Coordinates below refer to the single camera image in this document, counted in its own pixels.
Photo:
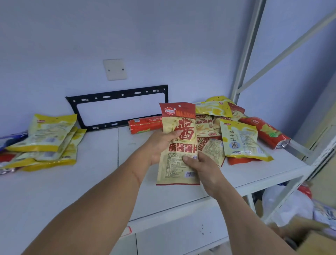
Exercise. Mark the person's right hand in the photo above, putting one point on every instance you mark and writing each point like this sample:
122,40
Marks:
211,174

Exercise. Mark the person's left hand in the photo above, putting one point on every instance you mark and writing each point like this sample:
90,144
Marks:
155,147

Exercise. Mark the person's left thumb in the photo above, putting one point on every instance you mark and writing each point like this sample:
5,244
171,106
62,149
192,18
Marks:
173,135

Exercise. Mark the person's right thumb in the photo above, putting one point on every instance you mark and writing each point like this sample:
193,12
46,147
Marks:
190,160

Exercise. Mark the beige red snack packet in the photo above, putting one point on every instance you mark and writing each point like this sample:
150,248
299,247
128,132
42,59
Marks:
212,149
178,126
236,111
206,126

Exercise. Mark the person's right forearm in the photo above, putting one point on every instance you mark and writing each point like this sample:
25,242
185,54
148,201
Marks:
249,226

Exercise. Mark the person's left forearm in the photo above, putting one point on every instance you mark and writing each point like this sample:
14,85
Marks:
89,210

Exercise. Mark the red tube snack packet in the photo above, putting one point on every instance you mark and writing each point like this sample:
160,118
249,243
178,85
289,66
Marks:
267,132
144,124

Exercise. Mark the yellow snack packet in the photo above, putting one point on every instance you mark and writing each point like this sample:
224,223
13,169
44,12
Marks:
59,153
212,108
78,135
52,164
242,141
46,132
219,98

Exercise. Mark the red flat snack packet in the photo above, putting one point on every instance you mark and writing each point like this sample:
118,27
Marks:
237,160
6,156

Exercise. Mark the white plastic bag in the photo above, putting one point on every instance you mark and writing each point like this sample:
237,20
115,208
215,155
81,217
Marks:
288,205

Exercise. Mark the white metal shelf rack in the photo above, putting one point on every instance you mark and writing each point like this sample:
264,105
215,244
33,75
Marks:
249,47

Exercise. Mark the red round object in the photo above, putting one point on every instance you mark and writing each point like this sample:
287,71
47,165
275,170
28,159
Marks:
305,190

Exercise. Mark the printed paper box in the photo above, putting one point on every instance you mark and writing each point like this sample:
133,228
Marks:
325,212

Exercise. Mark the brown cardboard box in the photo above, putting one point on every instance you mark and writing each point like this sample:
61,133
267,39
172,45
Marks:
317,243

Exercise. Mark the blue snack packet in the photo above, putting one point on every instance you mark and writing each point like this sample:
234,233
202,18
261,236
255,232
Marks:
11,138

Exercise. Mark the silver foil packet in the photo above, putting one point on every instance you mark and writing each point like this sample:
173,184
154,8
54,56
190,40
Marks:
6,170

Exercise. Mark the black wall mount bracket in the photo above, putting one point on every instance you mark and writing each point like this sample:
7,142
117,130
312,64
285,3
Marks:
118,94

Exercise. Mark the white wall plate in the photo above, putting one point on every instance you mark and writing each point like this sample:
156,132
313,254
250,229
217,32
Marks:
115,69

